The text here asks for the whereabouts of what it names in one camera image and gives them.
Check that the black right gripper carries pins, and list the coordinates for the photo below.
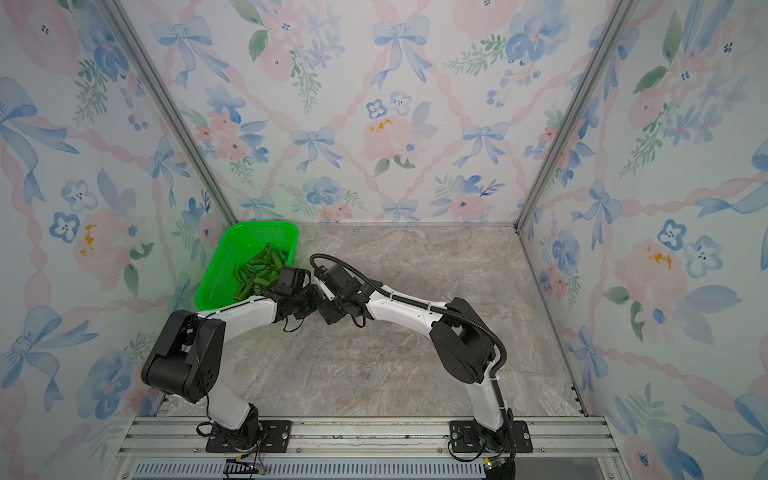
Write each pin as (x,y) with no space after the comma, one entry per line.
(328,313)

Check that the aluminium corner post left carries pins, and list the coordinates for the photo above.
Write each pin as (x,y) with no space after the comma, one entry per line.
(118,20)

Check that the aluminium corner post right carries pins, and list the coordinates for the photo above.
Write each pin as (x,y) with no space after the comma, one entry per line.
(606,46)

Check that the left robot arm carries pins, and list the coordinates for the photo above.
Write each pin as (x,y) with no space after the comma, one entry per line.
(186,358)

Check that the green plastic basket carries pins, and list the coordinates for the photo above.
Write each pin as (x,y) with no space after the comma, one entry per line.
(239,244)

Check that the aluminium corner post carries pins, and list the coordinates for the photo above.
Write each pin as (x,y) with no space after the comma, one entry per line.
(606,46)
(118,20)

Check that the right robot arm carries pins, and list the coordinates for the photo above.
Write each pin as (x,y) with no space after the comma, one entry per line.
(463,343)

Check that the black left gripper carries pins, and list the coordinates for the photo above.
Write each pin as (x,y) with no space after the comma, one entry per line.
(312,289)

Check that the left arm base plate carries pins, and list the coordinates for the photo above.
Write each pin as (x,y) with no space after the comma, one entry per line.
(265,436)

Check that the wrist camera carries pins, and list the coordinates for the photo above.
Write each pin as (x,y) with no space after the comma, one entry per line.
(291,281)
(335,281)

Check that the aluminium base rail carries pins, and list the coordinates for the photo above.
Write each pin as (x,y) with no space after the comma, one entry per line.
(369,448)

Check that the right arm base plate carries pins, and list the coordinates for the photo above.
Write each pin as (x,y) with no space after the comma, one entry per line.
(469,437)

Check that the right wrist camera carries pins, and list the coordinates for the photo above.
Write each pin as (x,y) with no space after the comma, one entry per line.
(335,281)

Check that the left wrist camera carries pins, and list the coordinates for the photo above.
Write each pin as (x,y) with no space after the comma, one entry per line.
(291,281)

